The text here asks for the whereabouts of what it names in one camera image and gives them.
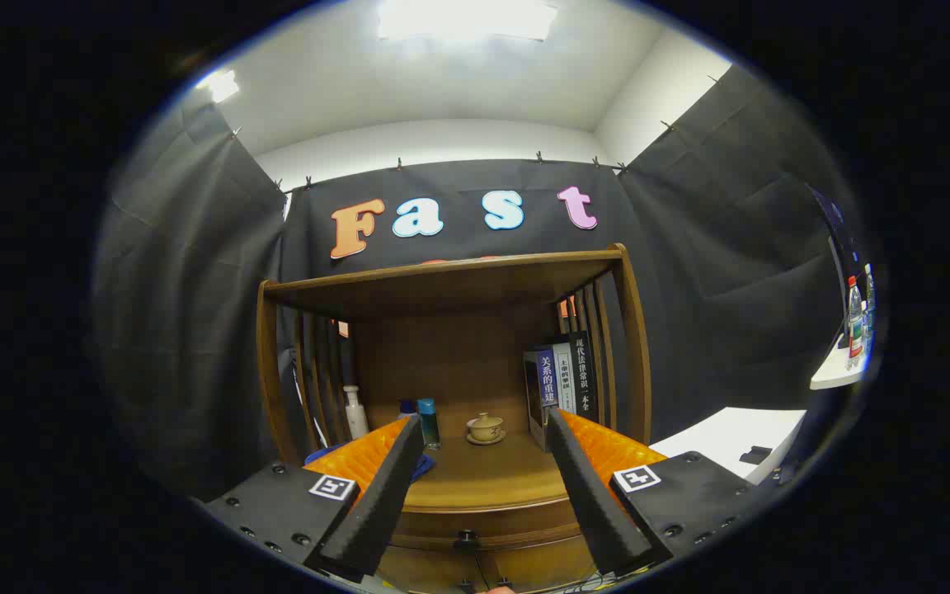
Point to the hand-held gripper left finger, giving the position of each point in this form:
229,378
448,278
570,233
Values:
384,503

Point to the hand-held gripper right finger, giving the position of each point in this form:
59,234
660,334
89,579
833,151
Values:
594,503

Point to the wooden drawer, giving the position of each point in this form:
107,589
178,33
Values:
516,528

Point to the wooden countertop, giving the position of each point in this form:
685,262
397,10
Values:
483,474

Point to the wooden cabinet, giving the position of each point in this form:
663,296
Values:
442,285

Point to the blue towel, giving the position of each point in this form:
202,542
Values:
424,468

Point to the white pump bottle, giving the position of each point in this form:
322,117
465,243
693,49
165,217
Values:
356,421

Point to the teal clear bottle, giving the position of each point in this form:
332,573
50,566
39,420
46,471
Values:
429,425

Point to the white bottle blue cap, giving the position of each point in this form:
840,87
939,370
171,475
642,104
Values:
406,407

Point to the beige lidded teacup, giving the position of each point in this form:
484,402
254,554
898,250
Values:
485,427

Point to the pale spine book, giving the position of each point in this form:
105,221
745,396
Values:
566,379

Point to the blue spine book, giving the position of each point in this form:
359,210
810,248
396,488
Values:
547,375

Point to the white table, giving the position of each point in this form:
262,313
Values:
722,437

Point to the small black object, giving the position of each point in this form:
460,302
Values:
755,454

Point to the white desk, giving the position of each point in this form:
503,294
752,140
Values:
834,375

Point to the clear water bottle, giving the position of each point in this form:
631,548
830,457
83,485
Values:
869,305
854,330

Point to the small ceiling light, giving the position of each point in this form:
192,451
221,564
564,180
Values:
222,85

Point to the large ceiling light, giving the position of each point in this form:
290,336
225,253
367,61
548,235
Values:
467,16

